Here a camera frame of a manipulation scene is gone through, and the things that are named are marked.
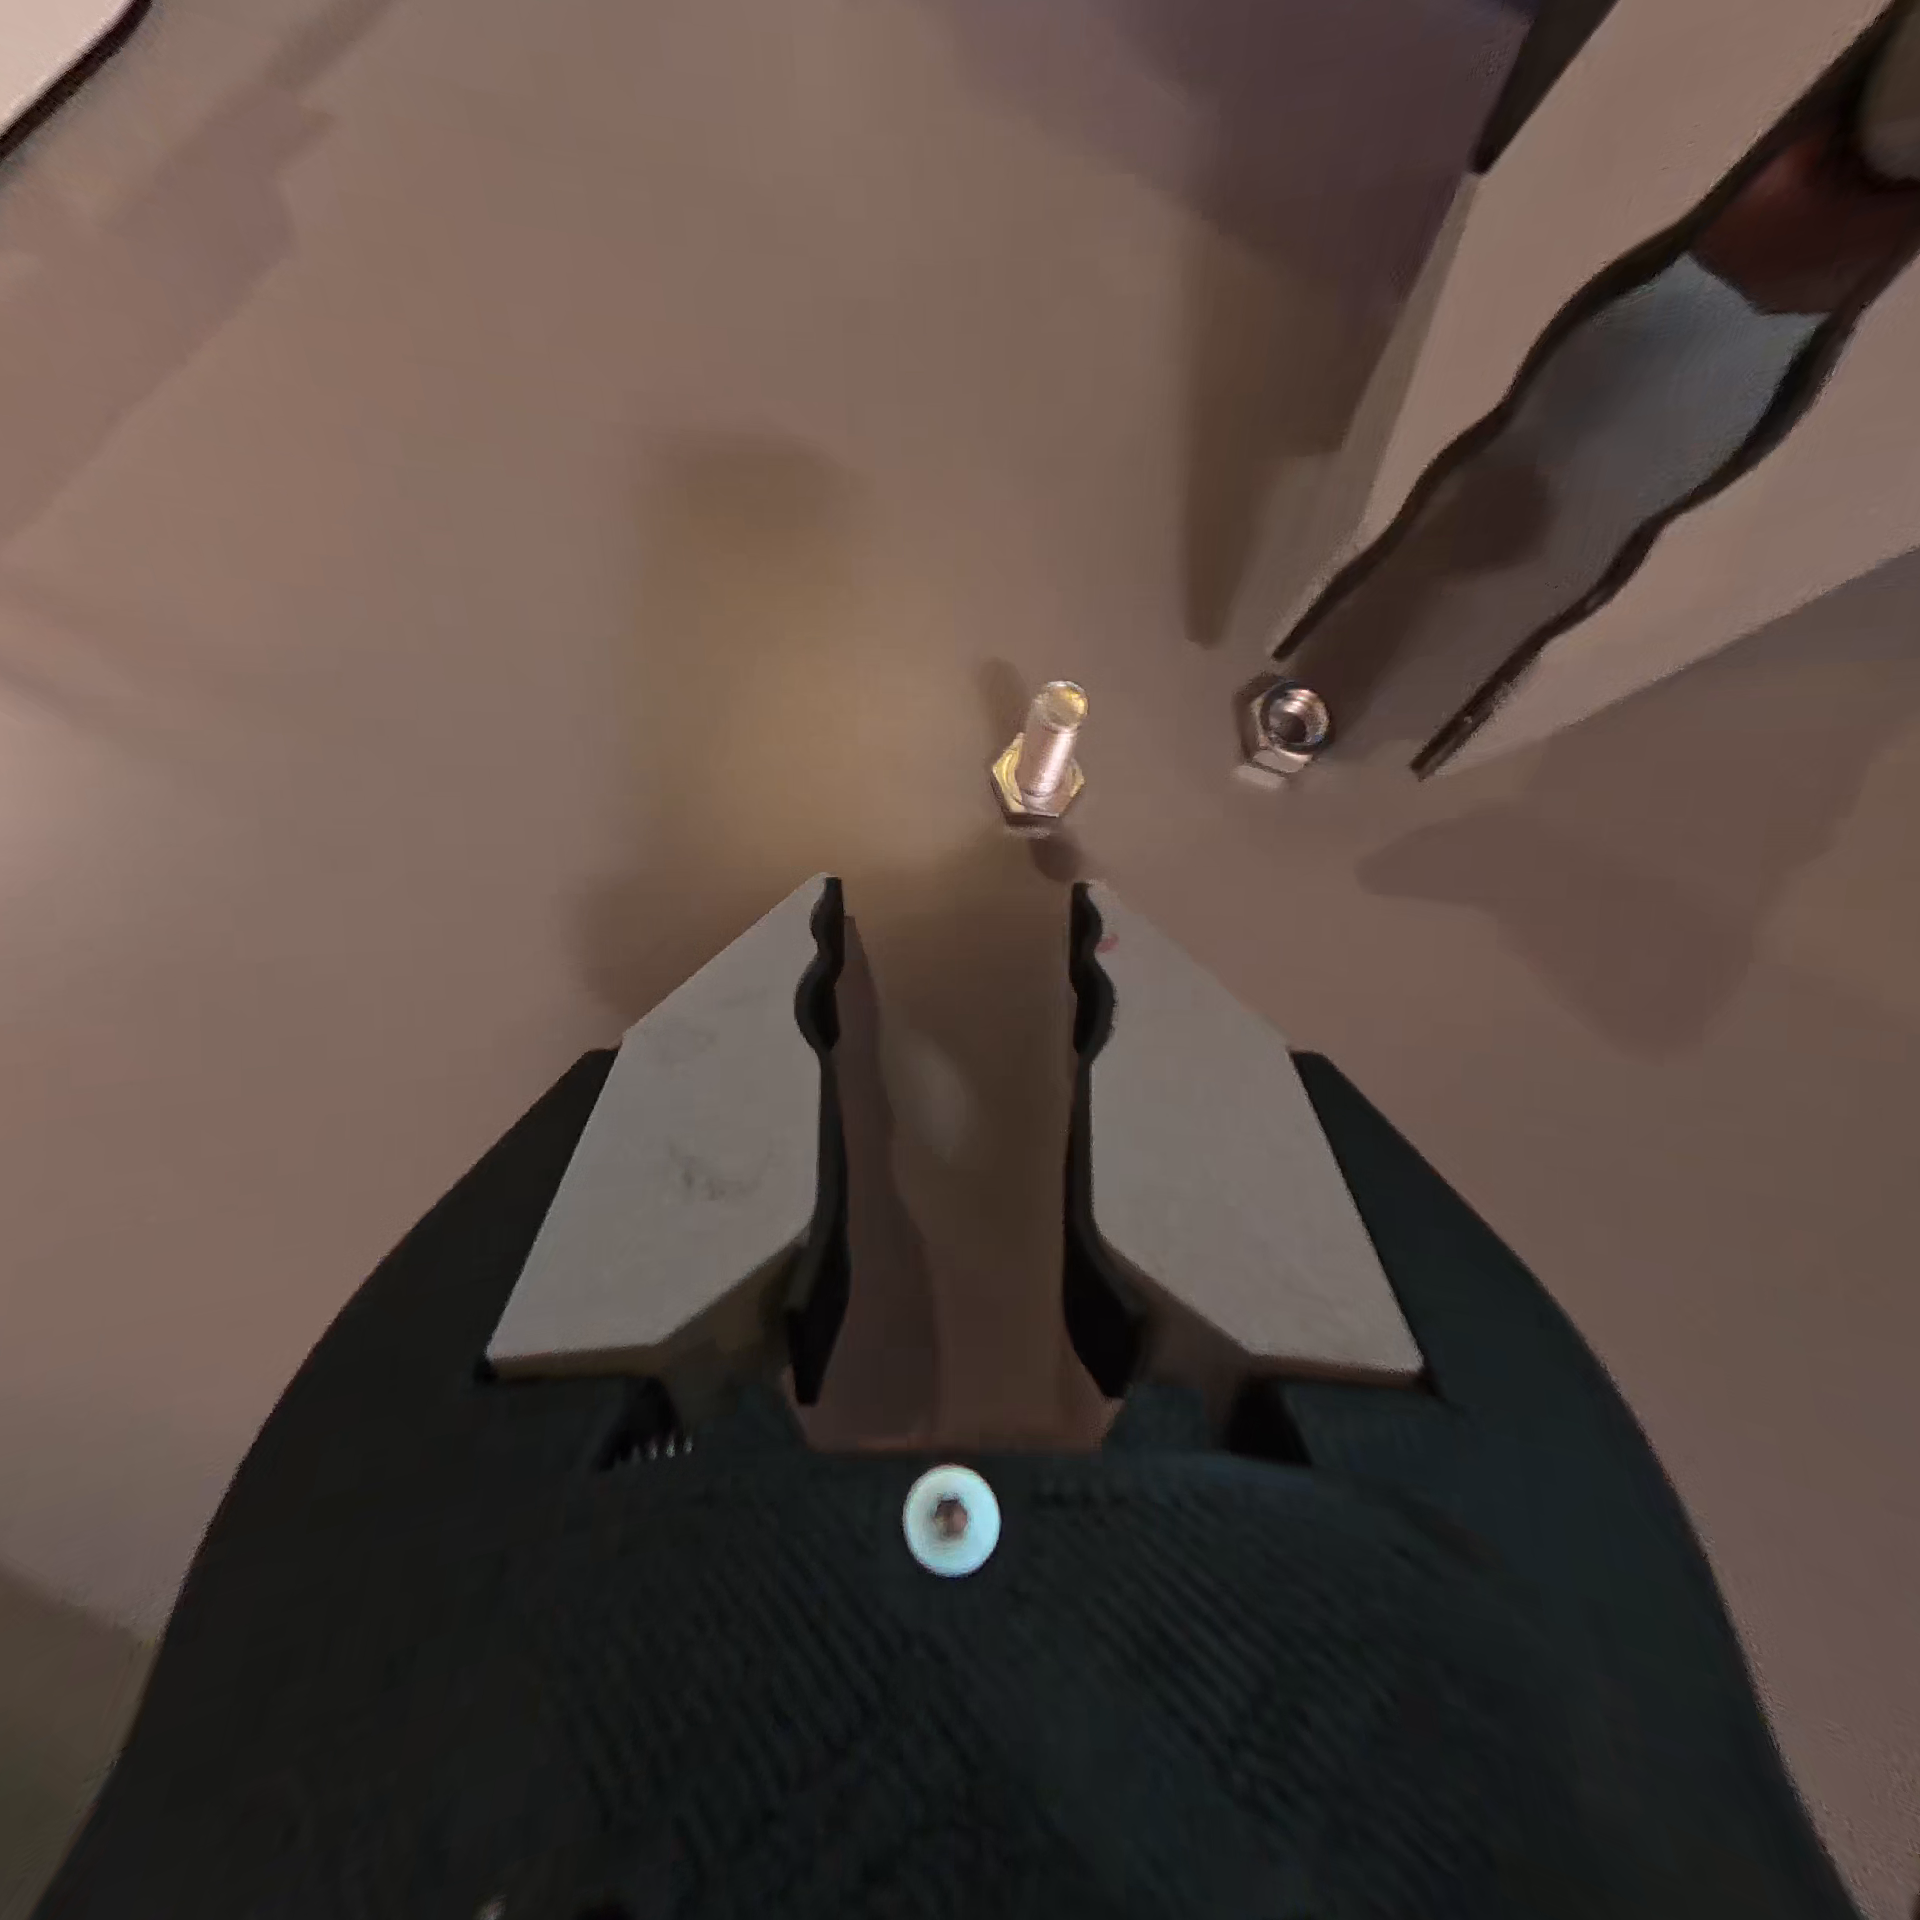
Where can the large steel hex nut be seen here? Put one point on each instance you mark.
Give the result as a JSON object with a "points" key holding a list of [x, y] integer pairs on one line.
{"points": [[1253, 748]]}

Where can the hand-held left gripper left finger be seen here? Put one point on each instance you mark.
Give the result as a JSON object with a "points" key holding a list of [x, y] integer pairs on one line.
{"points": [[691, 1184]]}

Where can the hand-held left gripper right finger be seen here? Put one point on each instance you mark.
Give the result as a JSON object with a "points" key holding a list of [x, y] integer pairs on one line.
{"points": [[1215, 1184]]}

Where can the long steel hex bolt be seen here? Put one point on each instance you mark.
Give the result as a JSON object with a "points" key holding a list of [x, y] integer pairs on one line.
{"points": [[1049, 731]]}

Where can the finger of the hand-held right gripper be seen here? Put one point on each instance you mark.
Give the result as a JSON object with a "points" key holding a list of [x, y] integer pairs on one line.
{"points": [[1800, 494], [1652, 135]]}

